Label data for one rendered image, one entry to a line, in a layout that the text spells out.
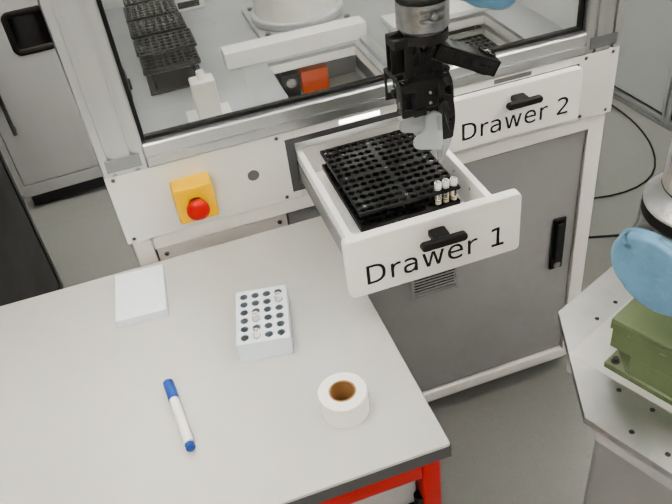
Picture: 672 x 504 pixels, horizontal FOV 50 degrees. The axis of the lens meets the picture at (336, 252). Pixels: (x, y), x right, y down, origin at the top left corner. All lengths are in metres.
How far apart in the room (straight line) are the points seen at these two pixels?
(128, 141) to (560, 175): 0.93
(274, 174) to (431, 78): 0.42
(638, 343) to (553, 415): 0.99
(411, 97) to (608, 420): 0.52
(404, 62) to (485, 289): 0.84
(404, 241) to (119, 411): 0.50
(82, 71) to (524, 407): 1.39
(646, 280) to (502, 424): 1.17
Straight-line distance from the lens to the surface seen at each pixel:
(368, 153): 1.30
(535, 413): 2.02
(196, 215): 1.27
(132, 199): 1.33
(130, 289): 1.31
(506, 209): 1.14
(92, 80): 1.23
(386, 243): 1.07
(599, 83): 1.58
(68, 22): 1.20
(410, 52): 1.04
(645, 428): 1.05
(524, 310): 1.88
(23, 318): 1.38
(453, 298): 1.73
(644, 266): 0.85
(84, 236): 2.95
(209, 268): 1.33
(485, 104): 1.43
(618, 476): 1.31
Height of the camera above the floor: 1.57
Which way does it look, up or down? 38 degrees down
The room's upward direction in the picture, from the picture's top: 8 degrees counter-clockwise
